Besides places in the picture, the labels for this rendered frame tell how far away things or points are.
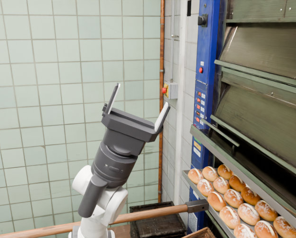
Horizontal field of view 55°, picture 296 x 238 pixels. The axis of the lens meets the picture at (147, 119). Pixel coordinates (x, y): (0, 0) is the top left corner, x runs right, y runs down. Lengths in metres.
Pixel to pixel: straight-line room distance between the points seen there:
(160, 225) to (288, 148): 0.98
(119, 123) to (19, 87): 1.65
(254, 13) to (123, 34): 1.14
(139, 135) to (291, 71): 0.58
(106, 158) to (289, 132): 0.65
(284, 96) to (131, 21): 1.37
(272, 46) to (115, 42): 1.28
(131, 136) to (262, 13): 0.77
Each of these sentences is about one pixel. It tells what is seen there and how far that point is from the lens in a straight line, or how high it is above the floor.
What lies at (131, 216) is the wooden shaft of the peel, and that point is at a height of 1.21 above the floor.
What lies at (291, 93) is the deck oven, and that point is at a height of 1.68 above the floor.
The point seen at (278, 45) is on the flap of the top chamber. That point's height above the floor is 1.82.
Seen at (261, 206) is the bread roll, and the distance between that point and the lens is 1.22.
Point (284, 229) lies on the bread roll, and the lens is 1.15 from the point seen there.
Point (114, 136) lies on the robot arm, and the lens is 0.59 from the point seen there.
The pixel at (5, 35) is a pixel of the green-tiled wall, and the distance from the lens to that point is 2.14.
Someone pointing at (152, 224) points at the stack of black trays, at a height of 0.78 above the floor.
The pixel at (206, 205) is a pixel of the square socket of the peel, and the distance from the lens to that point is 1.20.
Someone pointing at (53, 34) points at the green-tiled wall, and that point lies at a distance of 2.11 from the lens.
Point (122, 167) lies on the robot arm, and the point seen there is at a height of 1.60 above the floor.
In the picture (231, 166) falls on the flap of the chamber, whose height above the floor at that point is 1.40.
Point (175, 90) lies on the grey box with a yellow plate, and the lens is 1.91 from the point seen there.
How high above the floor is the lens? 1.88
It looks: 18 degrees down
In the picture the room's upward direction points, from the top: straight up
